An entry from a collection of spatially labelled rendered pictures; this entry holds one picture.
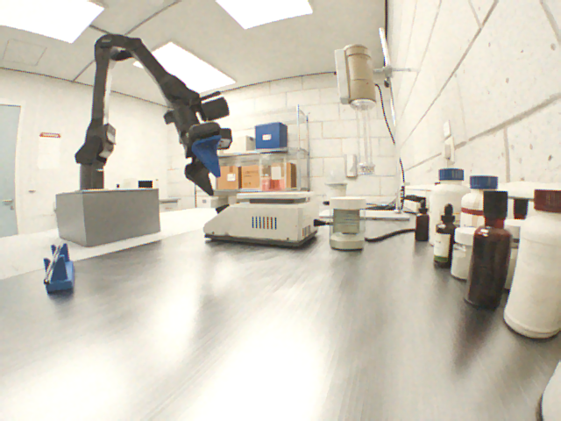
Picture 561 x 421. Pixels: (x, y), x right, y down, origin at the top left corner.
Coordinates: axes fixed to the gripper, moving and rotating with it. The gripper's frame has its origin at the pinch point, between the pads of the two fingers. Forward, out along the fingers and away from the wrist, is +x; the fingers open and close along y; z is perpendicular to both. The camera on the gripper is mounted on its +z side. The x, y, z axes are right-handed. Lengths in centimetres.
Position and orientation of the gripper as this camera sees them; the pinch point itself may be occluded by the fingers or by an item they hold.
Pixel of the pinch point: (209, 173)
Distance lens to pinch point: 51.8
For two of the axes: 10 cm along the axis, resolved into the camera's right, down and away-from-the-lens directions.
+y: -3.9, 3.2, 8.7
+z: 8.0, -3.6, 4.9
